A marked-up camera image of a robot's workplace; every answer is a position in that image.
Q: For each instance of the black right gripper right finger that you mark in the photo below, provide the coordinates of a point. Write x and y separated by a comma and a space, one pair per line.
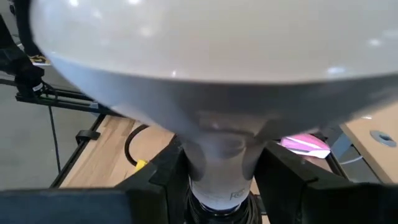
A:
326, 205

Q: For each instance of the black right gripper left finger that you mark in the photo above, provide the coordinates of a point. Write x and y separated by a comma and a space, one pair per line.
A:
93, 207

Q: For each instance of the black table frame rail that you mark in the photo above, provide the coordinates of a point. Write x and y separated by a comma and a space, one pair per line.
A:
62, 99

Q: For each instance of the pink and white stapler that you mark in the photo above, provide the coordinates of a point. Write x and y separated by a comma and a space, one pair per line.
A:
308, 146

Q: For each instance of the white floodlight bulb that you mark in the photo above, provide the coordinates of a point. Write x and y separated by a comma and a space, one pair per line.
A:
217, 46

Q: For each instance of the adjacent wooden table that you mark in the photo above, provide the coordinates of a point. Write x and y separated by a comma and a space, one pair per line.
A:
373, 161

